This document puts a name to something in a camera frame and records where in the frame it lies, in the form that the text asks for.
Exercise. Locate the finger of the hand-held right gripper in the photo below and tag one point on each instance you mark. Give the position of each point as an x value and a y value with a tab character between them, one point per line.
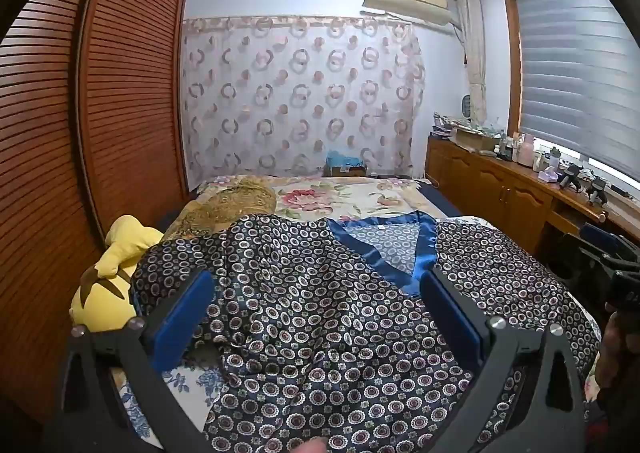
597	235

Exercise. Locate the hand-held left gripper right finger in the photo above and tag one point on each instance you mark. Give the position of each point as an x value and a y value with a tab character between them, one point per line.
450	314

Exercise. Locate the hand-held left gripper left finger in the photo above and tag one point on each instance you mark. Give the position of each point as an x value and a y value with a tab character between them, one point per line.
182	314

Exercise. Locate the navy patterned satin garment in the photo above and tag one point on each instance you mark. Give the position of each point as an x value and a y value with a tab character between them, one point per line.
325	323

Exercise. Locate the white blue floral sheet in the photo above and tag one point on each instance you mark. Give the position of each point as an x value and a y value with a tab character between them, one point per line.
185	383

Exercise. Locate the yellow plush toy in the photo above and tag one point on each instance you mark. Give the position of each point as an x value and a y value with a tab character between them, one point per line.
120	253

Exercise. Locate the wooden sideboard cabinet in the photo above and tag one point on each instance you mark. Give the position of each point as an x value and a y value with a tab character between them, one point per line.
500	183

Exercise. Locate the pink bottle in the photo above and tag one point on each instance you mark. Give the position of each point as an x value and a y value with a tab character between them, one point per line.
526	150

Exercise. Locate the brown patterned folded blanket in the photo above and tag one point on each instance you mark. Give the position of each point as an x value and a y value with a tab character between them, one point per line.
225	208

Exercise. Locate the cream pink floral bedspread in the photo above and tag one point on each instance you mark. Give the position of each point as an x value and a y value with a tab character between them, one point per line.
360	198

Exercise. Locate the flat cardboard box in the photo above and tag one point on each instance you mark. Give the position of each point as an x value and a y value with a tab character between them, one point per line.
475	139

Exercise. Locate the grey striped window blind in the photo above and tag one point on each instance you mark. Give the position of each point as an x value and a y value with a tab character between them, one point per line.
575	73

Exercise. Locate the cardboard box with blue cloth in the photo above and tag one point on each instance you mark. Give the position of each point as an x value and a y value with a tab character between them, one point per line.
345	164

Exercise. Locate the small desk fan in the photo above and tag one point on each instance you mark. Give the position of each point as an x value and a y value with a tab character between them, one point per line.
467	105

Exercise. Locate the beige tied curtain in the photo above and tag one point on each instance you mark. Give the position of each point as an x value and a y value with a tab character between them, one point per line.
475	53

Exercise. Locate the wooden louvered wardrobe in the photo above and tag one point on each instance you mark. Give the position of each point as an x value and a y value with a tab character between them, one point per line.
125	83

